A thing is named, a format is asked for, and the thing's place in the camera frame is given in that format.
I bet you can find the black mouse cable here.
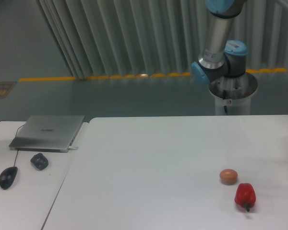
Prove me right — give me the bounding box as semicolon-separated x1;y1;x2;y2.
13;124;26;168

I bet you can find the small black gadget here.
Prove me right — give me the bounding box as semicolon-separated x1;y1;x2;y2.
30;153;49;171

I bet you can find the grey pleated curtain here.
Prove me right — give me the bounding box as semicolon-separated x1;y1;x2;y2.
38;0;288;79

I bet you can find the brown egg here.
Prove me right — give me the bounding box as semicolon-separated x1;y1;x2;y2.
219;169;238;184

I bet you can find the black pedestal cable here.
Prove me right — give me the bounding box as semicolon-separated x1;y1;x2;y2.
222;90;228;115

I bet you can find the black computer mouse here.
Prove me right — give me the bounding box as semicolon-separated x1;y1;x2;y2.
0;166;18;190

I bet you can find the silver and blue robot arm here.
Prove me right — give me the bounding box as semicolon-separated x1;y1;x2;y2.
191;0;288;84

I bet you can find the red bell pepper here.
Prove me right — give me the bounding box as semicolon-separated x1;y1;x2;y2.
234;183;256;212

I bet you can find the silver closed laptop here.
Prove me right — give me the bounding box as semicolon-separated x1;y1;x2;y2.
9;115;84;152

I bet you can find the white usb dongle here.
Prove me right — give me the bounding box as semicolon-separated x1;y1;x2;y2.
69;146;78;150

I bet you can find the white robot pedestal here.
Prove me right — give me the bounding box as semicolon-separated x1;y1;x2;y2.
209;72;258;115

